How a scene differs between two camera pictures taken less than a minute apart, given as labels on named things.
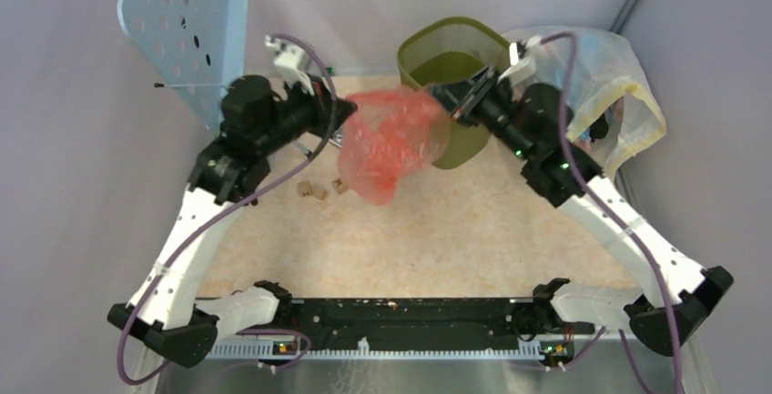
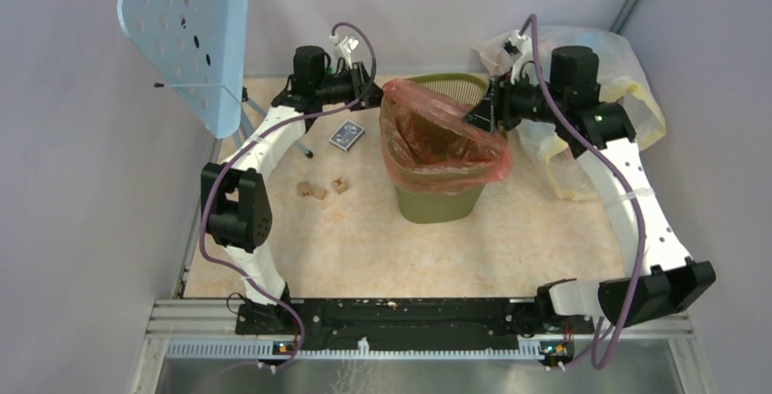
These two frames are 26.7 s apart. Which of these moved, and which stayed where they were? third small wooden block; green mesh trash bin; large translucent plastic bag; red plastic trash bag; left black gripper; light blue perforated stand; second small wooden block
Moved: red plastic trash bag; left black gripper; green mesh trash bin
Stayed: large translucent plastic bag; third small wooden block; light blue perforated stand; second small wooden block
